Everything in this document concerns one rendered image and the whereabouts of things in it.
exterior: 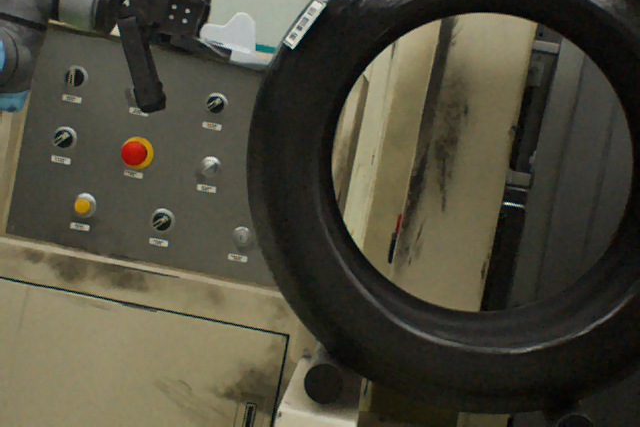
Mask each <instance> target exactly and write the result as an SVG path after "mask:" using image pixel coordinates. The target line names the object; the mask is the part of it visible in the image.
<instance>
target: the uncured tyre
mask: <svg viewBox="0 0 640 427"><path fill-rule="evenodd" d="M313 1H314V0H310V1H309V4H308V5H307V6H305V7H304V8H303V10H302V11H301V12H300V13H299V15H298V16H297V17H296V18H295V21H294V22H293V24H292V25H291V26H290V28H289V29H287V31H286V32H285V34H284V36H283V37H282V40H281V42H280V43H279V45H278V47H277V49H276V51H275V52H274V54H273V57H272V59H271V62H270V64H268V66H267V68H266V71H265V73H264V76H263V79H262V82H261V84H260V87H259V90H258V95H257V98H256V101H255V105H254V109H253V115H252V119H250V125H249V132H248V140H247V153H246V181H247V194H248V202H249V209H250V214H252V219H253V225H254V229H255V233H256V236H257V239H258V242H259V246H260V249H261V252H262V255H263V257H264V260H265V263H266V266H267V267H271V269H272V271H273V274H274V276H275V278H276V281H277V282H278V284H279V286H280V288H281V290H282V291H283V293H284V295H285V296H283V297H284V300H285V301H286V303H287V304H289V306H290V307H291V309H292V310H293V311H294V313H295V314H296V315H297V318H298V319H299V320H300V322H301V323H302V324H303V325H304V326H305V328H307V329H308V330H309V331H310V332H311V333H312V334H313V336H314V337H315V338H316V339H317V341H318V342H319V343H321V344H322V345H323V346H324V347H326V348H327V349H328V350H329V351H330V352H331V354H332V355H334V356H335V357H336V358H337V359H338V360H340V361H341V362H342V363H345V364H346V365H347V366H349V367H350V368H351V369H353V370H354V372H356V373H357V374H359V375H360V376H363V377H364V378H366V379H368V380H370V381H371V382H373V383H375V384H377V385H379V386H382V387H383V388H385V390H388V391H390V392H392V393H394V394H396V395H400V396H402V397H405V398H407V399H410V400H413V401H417V402H420V403H423V404H427V405H430V407H435V408H439V409H444V410H449V411H455V412H462V413H472V414H488V415H503V414H520V413H529V412H536V411H543V410H548V409H552V408H558V407H561V406H565V405H568V404H572V403H576V401H579V400H582V399H584V398H587V397H590V396H593V395H595V394H598V393H600V392H602V391H604V390H606V389H608V388H611V387H613V386H615V385H617V384H619V382H621V381H622V380H624V379H627V378H628V377H630V376H631V375H633V374H635V373H636V372H638V371H639V370H640V0H321V1H322V3H324V4H327V5H326V7H324V8H323V9H322V11H321V12H320V13H319V15H318V16H317V17H316V19H315V21H314V22H313V24H312V25H311V26H310V28H309V29H308V30H307V32H305V33H304V34H303V36H302V37H301V39H300V41H299V42H298V43H297V45H296V46H295V47H294V49H293V48H291V47H290V46H289V45H286V44H285V43H284V42H283V41H284V40H285V39H286V36H287V35H289V34H290V32H291V31H292V30H293V28H294V27H295V26H296V24H297V23H298V22H299V19H300V18H301V17H302V15H303V14H304V13H305V11H307V10H308V9H309V7H310V6H311V5H312V3H313ZM479 13H486V14H501V15H509V16H514V17H518V18H522V19H527V20H530V21H533V22H535V24H538V25H540V26H544V27H546V28H548V29H550V30H552V31H554V32H556V33H558V34H560V35H562V36H563V37H565V38H567V39H568V40H569V42H571V43H572V44H574V45H575V46H576V47H578V48H580V49H581V50H582V51H583V52H584V53H585V54H586V55H587V56H588V57H589V58H590V59H591V61H592V62H593V63H595V64H596V65H597V66H598V68H599V69H600V70H601V71H602V73H603V74H604V75H605V77H606V79H607V81H608V82H609V84H610V86H611V87H613V89H614V91H615V93H616V95H617V98H618V100H619V102H620V104H621V107H622V109H623V112H624V116H625V119H626V122H627V126H628V130H630V137H631V143H632V156H633V167H632V180H631V188H629V193H628V197H627V201H626V206H625V209H624V212H623V214H622V217H621V220H620V222H619V225H618V227H617V229H616V231H615V233H614V235H612V236H611V238H610V240H609V242H608V244H607V245H606V247H605V248H604V250H603V251H602V252H601V254H600V255H599V256H598V257H597V260H596V261H594V262H593V263H592V264H591V265H590V266H589V267H588V268H587V269H586V270H585V271H584V272H583V273H582V274H581V275H579V276H577V277H576V279H575V280H573V281H572V282H571V283H569V284H568V285H567V286H565V287H564V288H562V289H559V290H558V291H556V292H554V293H552V294H550V295H548V297H546V298H544V299H541V300H538V301H536V302H533V303H530V304H527V305H523V306H520V307H515V308H511V309H504V310H496V311H467V310H459V309H452V308H447V307H443V306H440V305H437V304H432V303H430V302H427V301H424V300H422V299H420V297H418V296H415V295H413V294H411V293H409V292H407V291H405V290H404V289H402V288H401V287H398V286H397V285H395V284H394V283H392V282H391V281H390V279H388V278H387V277H386V276H385V275H384V274H382V273H381V272H379V271H378V270H377V269H376V268H375V267H374V266H373V265H372V264H371V263H370V262H369V259H368V258H367V257H366V256H365V255H364V253H363V252H361V251H360V249H359V248H358V246H357V245H356V242H355V241H354V239H353V238H352V236H351V234H350V232H349V230H348V228H347V226H346V223H345V221H343V218H342V216H341V213H340V210H339V207H338V203H337V199H336V194H335V189H334V182H333V171H332V156H333V144H334V137H335V132H336V127H337V123H338V120H339V117H340V114H341V110H342V107H343V106H344V105H345V103H346V100H347V98H348V96H349V94H350V92H351V90H352V88H353V86H354V85H355V83H356V82H357V80H358V79H359V77H360V76H361V73H363V72H364V71H365V70H366V68H367V67H368V66H369V65H370V64H371V63H372V61H373V60H374V59H375V58H376V56H377V55H378V54H381V53H382V52H383V51H384V50H385V49H386V48H387V47H389V46H390V45H391V44H393V43H394V42H395V41H397V40H398V39H401V37H402V36H404V35H406V34H407V33H409V32H411V31H413V30H415V29H418V28H420V27H422V26H424V25H427V24H430V23H432V22H436V20H439V19H443V18H447V17H451V16H457V15H464V14H479Z"/></svg>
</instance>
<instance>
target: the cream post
mask: <svg viewBox="0 0 640 427"><path fill-rule="evenodd" d="M536 26H537V24H535V22H533V21H530V20H527V19H522V18H518V17H514V16H509V15H501V14H486V13H479V14H464V15H457V16H451V17H447V18H443V19H440V23H439V28H438V33H437V38H436V44H434V50H433V55H432V61H431V66H430V71H429V77H428V82H427V90H426V96H425V101H424V106H423V111H422V117H421V122H420V127H419V133H418V138H416V142H415V147H414V153H413V158H412V163H411V169H410V174H409V179H408V184H407V190H406V195H405V200H404V206H403V211H402V214H403V215H402V220H401V226H400V231H398V234H397V238H396V244H395V249H394V254H393V259H392V265H391V270H390V276H389V279H390V281H391V282H392V283H394V284H395V285H397V286H398V287H401V288H402V289H404V290H405V291H407V292H409V293H411V294H413V295H415V296H418V297H420V299H422V300H424V301H427V302H430V303H432V304H437V305H440V306H443V307H447V308H452V309H459V310H467V311H479V310H480V305H481V300H482V294H483V289H484V285H485V280H486V274H487V269H488V264H489V258H491V253H492V248H493V243H494V237H495V232H496V227H497V221H498V216H499V211H500V206H501V200H502V195H503V190H504V184H505V179H506V174H507V169H509V163H510V158H511V153H512V147H513V142H514V137H515V132H516V126H517V121H518V116H519V110H520V105H521V100H522V94H523V89H524V84H526V79H527V73H528V68H529V63H530V57H531V52H532V47H533V42H534V36H535V31H536ZM363 411H365V412H370V413H375V414H381V415H386V416H391V417H396V418H402V419H407V420H411V421H417V422H422V423H427V425H432V426H438V427H457V421H458V416H459V412H455V411H449V410H444V409H439V408H435V407H430V405H427V404H423V403H420V402H417V401H413V400H410V399H407V398H405V397H402V396H400V395H396V394H394V393H392V392H390V391H388V390H385V388H383V387H382V386H379V385H377V384H375V383H373V382H371V381H370V380H369V383H368V388H367V394H366V399H365V404H364V410H363Z"/></svg>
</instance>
